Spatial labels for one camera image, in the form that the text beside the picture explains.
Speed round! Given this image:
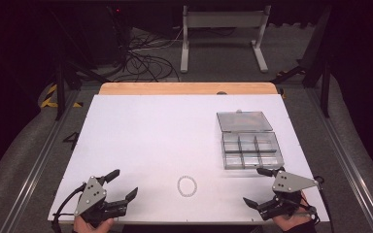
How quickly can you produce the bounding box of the white metal stand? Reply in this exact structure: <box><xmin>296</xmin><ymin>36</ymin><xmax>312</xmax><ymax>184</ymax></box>
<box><xmin>180</xmin><ymin>4</ymin><xmax>270</xmax><ymax>74</ymax></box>

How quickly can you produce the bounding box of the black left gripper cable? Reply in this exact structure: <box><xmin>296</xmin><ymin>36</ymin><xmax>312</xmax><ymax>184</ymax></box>
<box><xmin>51</xmin><ymin>182</ymin><xmax>87</xmax><ymax>233</ymax></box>

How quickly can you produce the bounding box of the yellow and black floor tape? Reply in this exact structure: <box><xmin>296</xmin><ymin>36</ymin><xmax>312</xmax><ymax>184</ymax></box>
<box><xmin>40</xmin><ymin>83</ymin><xmax>85</xmax><ymax>109</ymax></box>

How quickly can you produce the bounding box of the person's right hand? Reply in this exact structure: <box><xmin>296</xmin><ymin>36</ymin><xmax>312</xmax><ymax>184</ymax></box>
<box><xmin>271</xmin><ymin>206</ymin><xmax>316</xmax><ymax>232</ymax></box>

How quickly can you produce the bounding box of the white bead bracelet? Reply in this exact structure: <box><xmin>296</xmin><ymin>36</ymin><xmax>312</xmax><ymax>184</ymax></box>
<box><xmin>176</xmin><ymin>175</ymin><xmax>199</xmax><ymax>198</ymax></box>

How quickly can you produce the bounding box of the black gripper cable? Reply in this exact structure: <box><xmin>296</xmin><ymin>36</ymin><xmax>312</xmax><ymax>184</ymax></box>
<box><xmin>51</xmin><ymin>182</ymin><xmax>87</xmax><ymax>233</ymax></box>
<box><xmin>313</xmin><ymin>175</ymin><xmax>337</xmax><ymax>233</ymax></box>

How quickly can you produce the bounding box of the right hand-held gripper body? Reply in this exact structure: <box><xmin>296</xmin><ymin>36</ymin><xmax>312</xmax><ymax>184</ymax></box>
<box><xmin>256</xmin><ymin>170</ymin><xmax>320</xmax><ymax>222</ymax></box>

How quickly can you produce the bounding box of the black tripod stand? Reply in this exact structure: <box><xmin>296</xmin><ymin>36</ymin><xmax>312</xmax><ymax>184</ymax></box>
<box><xmin>53</xmin><ymin>57</ymin><xmax>110</xmax><ymax>121</ymax></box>

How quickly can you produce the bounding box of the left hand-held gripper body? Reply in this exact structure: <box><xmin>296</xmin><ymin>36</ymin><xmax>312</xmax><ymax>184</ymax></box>
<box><xmin>74</xmin><ymin>176</ymin><xmax>129</xmax><ymax>228</ymax></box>

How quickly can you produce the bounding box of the tangle of black floor cables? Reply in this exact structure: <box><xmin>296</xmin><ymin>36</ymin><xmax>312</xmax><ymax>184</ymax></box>
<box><xmin>109</xmin><ymin>27</ymin><xmax>183</xmax><ymax>83</ymax></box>

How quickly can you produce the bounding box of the person's left hand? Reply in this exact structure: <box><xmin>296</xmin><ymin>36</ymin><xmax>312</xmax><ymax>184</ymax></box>
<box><xmin>72</xmin><ymin>216</ymin><xmax>116</xmax><ymax>233</ymax></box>

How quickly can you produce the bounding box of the clear plastic compartment box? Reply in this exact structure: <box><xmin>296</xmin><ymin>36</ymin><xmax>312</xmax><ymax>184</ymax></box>
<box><xmin>216</xmin><ymin>109</ymin><xmax>286</xmax><ymax>171</ymax></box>

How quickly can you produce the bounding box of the aluminium floor rail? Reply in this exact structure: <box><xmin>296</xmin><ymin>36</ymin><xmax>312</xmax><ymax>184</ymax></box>
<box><xmin>0</xmin><ymin>88</ymin><xmax>81</xmax><ymax>233</ymax></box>
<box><xmin>305</xmin><ymin>86</ymin><xmax>373</xmax><ymax>233</ymax></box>

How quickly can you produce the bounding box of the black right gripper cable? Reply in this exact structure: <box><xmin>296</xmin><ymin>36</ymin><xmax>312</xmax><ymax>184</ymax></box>
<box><xmin>313</xmin><ymin>175</ymin><xmax>337</xmax><ymax>233</ymax></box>

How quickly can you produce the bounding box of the black metal stand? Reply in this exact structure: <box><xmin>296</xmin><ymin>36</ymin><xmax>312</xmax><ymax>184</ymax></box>
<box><xmin>270</xmin><ymin>4</ymin><xmax>334</xmax><ymax>118</ymax></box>

